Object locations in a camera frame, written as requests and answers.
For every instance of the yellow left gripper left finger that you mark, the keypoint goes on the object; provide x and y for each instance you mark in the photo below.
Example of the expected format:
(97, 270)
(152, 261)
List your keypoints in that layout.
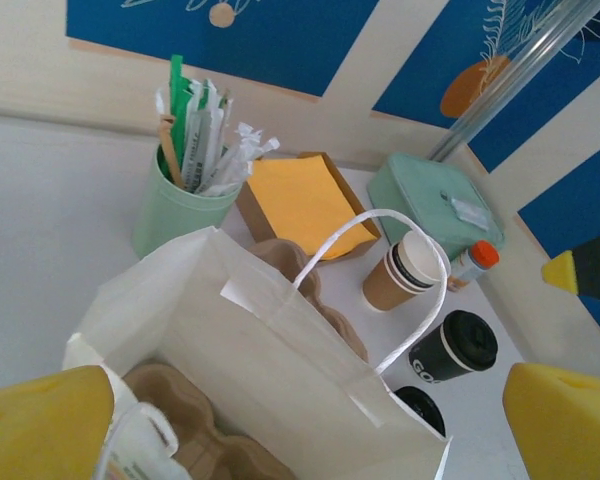
(35, 430)

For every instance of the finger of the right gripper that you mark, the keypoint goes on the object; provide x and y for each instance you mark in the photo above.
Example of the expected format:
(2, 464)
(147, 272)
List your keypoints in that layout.
(595, 270)

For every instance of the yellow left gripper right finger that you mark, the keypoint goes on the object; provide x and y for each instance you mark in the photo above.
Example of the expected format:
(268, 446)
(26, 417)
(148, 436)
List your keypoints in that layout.
(570, 430)

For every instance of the black lidded coffee cup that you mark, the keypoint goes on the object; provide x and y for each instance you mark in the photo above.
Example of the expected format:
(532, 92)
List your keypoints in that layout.
(455, 345)

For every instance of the single pulp cup carrier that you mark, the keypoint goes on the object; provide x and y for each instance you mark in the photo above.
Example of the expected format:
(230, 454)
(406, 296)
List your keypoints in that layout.
(190, 405)

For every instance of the white paper bag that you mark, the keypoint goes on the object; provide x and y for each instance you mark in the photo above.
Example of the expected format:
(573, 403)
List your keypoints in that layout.
(230, 350)

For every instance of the orange capped bottle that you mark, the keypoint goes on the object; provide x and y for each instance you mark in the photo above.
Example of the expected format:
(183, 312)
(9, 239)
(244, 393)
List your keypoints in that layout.
(480, 257)

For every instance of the small clear plastic packet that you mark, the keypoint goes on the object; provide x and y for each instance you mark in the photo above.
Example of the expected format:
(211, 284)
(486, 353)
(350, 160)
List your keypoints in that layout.
(467, 210)

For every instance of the black cup lid stack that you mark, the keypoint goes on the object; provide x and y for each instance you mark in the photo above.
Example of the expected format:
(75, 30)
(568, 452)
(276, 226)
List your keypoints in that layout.
(422, 410)

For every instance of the mint green zip pouch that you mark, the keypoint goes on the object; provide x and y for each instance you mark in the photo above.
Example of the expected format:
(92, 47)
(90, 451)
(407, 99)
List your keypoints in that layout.
(420, 185)

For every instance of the brown paper cup stack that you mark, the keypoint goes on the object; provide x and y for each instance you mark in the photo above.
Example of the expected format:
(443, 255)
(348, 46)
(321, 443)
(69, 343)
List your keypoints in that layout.
(385, 285)

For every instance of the mint green utensil cup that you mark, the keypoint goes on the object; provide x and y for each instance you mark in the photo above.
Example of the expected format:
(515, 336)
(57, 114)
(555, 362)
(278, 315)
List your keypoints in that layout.
(175, 220)

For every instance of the yellow napkin stack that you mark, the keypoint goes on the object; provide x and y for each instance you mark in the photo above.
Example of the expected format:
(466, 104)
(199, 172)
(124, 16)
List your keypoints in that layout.
(305, 200)

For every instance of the cardboard napkin tray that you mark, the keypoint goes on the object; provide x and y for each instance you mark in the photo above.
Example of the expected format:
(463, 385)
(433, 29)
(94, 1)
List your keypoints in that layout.
(252, 220)

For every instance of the wooden stirrer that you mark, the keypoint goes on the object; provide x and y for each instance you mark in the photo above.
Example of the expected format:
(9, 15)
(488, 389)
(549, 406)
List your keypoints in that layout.
(172, 160)

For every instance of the white printed wrapped straw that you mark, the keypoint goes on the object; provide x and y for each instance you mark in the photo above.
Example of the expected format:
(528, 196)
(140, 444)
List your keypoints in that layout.
(217, 135)
(197, 140)

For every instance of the plain white wrapped straw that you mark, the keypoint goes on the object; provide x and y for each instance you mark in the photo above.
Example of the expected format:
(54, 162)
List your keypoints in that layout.
(235, 160)
(252, 162)

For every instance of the green wrapped straw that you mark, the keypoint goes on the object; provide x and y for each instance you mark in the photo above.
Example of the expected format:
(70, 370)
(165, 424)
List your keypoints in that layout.
(177, 100)

